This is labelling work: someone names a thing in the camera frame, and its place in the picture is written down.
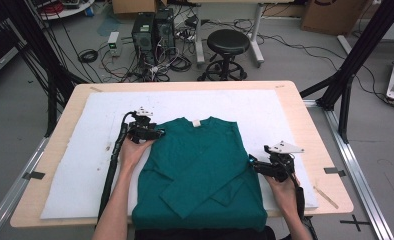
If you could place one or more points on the dark equipment rack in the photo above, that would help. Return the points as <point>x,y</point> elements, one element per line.
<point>0,50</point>

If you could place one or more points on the black metal frame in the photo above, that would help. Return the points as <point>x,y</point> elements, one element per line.
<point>52,106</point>
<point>361,50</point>

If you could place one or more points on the black tape cross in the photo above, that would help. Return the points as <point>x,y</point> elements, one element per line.
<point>355,221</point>

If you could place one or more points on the person's dark clothing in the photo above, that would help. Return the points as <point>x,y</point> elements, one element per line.
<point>201,235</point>

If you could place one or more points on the white foam mat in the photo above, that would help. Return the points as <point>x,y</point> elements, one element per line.
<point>81,160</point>

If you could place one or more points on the teal floor sheet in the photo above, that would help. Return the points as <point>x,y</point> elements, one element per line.
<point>107,26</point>

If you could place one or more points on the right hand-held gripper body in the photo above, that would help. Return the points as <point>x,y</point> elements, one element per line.
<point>280,166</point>

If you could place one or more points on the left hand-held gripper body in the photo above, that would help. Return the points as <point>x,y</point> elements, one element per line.
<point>139,130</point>

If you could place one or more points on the person's left hand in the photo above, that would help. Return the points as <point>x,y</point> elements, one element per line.
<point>133,153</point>

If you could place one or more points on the round white table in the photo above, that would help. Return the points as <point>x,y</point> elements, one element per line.
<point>68,11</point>

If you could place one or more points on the black tape strip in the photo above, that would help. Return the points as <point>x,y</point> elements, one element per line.
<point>34,175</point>
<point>335,171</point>

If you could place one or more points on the green long-sleeve shirt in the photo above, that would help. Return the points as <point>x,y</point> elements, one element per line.
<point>201,173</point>

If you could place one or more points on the large cardboard box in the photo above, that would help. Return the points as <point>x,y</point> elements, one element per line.
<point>331,16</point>

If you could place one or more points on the thin wooden stick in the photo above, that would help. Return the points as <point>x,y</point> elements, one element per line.
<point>326,197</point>

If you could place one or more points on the aluminium floor rail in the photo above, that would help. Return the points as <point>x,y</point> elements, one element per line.
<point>358,173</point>
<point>5,206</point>

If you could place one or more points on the small cardboard box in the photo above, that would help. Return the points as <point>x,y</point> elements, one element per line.
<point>135,6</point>

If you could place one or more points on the small white box green light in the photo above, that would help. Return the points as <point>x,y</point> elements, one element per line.
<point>113,41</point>

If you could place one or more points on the person's right hand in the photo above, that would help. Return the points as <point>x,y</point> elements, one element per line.
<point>285,193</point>

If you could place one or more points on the black computer tower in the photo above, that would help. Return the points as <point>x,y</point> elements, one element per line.
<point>165,30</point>
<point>143,36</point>

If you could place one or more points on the black round stool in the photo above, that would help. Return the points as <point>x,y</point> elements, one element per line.
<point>228,41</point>

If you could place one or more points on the white desk frame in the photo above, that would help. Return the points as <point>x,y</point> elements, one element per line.
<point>255,33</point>

